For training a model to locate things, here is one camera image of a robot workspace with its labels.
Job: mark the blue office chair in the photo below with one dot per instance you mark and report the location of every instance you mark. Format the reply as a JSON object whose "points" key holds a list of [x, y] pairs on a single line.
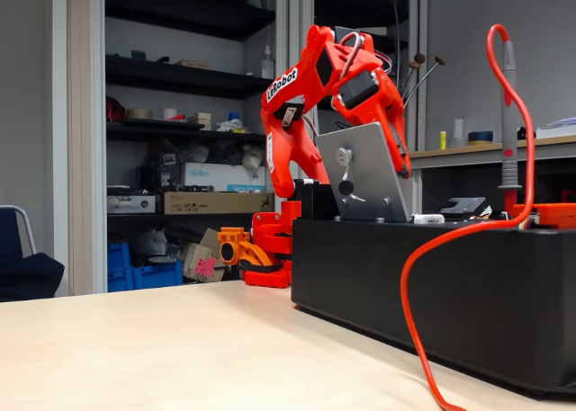
{"points": [[27, 276]]}

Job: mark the grey stalk lamp brown tips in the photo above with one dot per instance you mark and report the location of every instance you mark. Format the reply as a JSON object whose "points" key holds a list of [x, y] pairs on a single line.
{"points": [[439, 60]]}

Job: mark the blue tape roll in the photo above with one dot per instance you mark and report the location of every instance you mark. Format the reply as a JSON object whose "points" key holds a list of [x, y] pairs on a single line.
{"points": [[480, 137]]}

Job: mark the orange table clamp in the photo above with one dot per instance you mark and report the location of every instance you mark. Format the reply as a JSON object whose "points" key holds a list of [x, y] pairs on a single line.
{"points": [[245, 249]]}

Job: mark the brown tape roll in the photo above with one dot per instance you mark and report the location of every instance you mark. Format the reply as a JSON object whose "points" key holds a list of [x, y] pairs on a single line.
{"points": [[139, 114]]}

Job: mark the small wooden box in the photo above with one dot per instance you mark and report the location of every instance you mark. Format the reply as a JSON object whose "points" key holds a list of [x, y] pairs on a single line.
{"points": [[202, 121]]}

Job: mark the white Weller box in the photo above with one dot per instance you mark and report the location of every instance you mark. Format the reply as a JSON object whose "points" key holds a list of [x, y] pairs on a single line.
{"points": [[211, 177]]}

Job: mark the brown flat carton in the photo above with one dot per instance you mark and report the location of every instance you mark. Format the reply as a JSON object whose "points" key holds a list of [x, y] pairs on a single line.
{"points": [[202, 203]]}

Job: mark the white and black box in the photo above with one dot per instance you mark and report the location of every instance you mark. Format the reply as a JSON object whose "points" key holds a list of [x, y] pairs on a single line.
{"points": [[132, 204]]}

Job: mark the white plastic bottle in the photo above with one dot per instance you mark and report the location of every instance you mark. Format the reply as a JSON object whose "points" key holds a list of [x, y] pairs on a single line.
{"points": [[267, 65]]}

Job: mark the white slider knob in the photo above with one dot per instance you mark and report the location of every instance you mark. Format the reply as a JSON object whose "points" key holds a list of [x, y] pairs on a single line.
{"points": [[429, 219]]}

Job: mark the red display module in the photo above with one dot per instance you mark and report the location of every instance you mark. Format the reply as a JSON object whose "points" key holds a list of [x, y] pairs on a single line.
{"points": [[555, 213]]}

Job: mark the black task board box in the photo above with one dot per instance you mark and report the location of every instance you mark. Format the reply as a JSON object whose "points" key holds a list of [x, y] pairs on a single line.
{"points": [[450, 303]]}

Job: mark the wooden top desk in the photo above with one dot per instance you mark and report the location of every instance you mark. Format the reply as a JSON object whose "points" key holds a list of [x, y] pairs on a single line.
{"points": [[477, 149]]}

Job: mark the red robot arm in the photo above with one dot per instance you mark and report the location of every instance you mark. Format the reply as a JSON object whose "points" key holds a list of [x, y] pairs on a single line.
{"points": [[288, 159]]}

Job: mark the white crumpled cloth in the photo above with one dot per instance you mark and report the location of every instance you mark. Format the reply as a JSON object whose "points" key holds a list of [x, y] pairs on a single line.
{"points": [[230, 125]]}

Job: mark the grey metal lid plate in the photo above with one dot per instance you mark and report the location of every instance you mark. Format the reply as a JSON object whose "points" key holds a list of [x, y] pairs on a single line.
{"points": [[369, 181]]}

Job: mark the grey shelf cabinet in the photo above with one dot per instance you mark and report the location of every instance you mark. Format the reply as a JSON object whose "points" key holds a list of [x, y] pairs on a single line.
{"points": [[180, 76]]}

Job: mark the blue plastic crate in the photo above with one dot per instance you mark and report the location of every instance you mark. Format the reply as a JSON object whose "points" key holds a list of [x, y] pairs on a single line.
{"points": [[157, 276], [118, 258]]}

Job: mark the black and white object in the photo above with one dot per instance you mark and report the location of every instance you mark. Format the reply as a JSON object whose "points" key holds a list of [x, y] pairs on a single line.
{"points": [[522, 134]]}

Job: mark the cardboard box pink sticker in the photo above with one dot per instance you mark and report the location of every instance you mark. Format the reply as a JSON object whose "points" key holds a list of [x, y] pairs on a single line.
{"points": [[202, 260]]}

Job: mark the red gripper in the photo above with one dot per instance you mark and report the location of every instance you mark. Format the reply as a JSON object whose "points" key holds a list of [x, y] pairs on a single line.
{"points": [[383, 100]]}

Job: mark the white tape roll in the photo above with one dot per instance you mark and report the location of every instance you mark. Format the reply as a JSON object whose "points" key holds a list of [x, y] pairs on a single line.
{"points": [[170, 113]]}

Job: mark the dark red rounded object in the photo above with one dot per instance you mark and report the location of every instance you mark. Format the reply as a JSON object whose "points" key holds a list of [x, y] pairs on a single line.
{"points": [[114, 110]]}

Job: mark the grey test probe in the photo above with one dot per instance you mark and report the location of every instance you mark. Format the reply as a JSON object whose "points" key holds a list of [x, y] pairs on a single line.
{"points": [[509, 114]]}

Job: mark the stack of papers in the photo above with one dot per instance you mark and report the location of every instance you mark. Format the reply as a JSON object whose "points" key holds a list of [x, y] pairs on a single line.
{"points": [[558, 125]]}

